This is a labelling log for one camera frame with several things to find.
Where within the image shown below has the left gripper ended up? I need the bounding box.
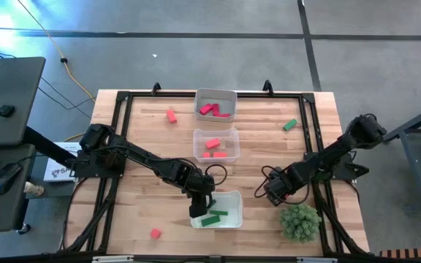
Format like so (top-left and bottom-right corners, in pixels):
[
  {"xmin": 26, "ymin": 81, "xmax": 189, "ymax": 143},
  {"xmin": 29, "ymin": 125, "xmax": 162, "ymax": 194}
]
[{"xmin": 182, "ymin": 169, "xmax": 216, "ymax": 219}]

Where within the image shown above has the white plastic bin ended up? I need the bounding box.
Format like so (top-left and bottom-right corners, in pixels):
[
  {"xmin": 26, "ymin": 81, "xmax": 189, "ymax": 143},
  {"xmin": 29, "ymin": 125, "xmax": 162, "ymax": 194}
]
[{"xmin": 190, "ymin": 189, "xmax": 244, "ymax": 229}]

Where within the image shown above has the artificial green potted plant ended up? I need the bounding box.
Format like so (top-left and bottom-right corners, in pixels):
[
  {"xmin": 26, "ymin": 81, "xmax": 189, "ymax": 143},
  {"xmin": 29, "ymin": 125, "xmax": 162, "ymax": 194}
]
[{"xmin": 279, "ymin": 201, "xmax": 323, "ymax": 244}]

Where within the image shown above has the clear plastic bin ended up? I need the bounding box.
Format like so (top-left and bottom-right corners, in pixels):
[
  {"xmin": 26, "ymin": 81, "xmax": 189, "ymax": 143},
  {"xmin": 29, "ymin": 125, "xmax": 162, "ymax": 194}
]
[{"xmin": 192, "ymin": 127, "xmax": 241, "ymax": 164}]

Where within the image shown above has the gray plastic bin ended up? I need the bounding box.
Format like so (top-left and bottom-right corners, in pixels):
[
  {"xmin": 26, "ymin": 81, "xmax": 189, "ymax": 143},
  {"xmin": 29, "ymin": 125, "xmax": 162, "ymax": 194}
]
[{"xmin": 194, "ymin": 88, "xmax": 238, "ymax": 123}]

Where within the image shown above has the gray metal stand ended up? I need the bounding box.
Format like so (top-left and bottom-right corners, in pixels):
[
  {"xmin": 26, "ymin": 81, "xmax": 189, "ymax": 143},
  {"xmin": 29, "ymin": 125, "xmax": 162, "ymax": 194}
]
[{"xmin": 379, "ymin": 99, "xmax": 421, "ymax": 213}]

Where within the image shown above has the black and tan striped bar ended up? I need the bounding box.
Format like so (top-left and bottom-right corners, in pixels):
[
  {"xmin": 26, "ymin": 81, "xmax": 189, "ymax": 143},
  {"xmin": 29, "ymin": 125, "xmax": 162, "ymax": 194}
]
[{"xmin": 379, "ymin": 246, "xmax": 421, "ymax": 259}]

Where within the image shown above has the white paper with logo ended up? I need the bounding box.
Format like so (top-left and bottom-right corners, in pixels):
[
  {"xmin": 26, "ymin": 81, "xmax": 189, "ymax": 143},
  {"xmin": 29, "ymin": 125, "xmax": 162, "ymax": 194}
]
[{"xmin": 43, "ymin": 141, "xmax": 83, "ymax": 183}]

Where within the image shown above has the black desk support bar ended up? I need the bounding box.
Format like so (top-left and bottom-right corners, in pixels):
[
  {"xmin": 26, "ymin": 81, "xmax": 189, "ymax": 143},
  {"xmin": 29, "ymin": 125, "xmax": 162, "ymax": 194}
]
[{"xmin": 22, "ymin": 126, "xmax": 80, "ymax": 169}]

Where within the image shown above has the small white rounded object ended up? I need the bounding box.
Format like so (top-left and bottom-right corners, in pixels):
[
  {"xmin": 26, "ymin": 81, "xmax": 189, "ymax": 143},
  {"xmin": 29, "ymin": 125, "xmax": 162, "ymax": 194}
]
[{"xmin": 23, "ymin": 181, "xmax": 45, "ymax": 197}]

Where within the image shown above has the black computer mouse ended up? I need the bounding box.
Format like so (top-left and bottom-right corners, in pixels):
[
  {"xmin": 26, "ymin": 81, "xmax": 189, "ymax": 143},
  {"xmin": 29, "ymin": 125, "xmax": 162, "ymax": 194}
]
[{"xmin": 0, "ymin": 162, "xmax": 23, "ymax": 196}]

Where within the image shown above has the dark gray desk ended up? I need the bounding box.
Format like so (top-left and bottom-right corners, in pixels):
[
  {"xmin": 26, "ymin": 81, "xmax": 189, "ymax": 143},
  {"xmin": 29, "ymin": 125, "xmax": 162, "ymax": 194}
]
[{"xmin": 0, "ymin": 144, "xmax": 37, "ymax": 235}]

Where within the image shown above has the small black puck device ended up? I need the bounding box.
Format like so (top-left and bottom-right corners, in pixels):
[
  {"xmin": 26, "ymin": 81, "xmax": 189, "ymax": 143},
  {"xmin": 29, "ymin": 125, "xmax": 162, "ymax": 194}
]
[{"xmin": 0, "ymin": 104, "xmax": 17, "ymax": 118}]

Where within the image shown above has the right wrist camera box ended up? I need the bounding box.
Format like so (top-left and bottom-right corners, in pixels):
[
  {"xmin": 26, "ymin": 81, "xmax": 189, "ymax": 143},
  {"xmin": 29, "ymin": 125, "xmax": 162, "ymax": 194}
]
[{"xmin": 264, "ymin": 177, "xmax": 288, "ymax": 206}]

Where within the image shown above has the black aluminium table frame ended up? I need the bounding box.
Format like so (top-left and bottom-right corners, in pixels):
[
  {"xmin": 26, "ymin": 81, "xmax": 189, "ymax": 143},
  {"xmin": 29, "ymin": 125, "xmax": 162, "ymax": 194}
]
[{"xmin": 58, "ymin": 89, "xmax": 371, "ymax": 263}]

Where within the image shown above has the silver bracket plate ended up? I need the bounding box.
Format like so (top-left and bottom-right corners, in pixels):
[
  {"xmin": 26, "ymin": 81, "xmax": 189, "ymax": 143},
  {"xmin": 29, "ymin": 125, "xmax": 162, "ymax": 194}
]
[
  {"xmin": 91, "ymin": 255, "xmax": 135, "ymax": 263},
  {"xmin": 296, "ymin": 256, "xmax": 338, "ymax": 263}
]

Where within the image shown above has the black floor cable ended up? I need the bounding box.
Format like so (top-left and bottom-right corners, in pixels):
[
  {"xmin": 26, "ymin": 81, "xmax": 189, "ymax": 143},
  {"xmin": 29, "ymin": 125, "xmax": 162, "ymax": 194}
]
[
  {"xmin": 0, "ymin": 45, "xmax": 95, "ymax": 108},
  {"xmin": 37, "ymin": 86, "xmax": 94, "ymax": 119}
]

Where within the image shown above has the yellow floor cable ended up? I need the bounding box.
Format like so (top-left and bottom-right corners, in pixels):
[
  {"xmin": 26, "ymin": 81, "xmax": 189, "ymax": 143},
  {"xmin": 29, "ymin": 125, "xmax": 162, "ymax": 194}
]
[{"xmin": 15, "ymin": 0, "xmax": 96, "ymax": 143}]

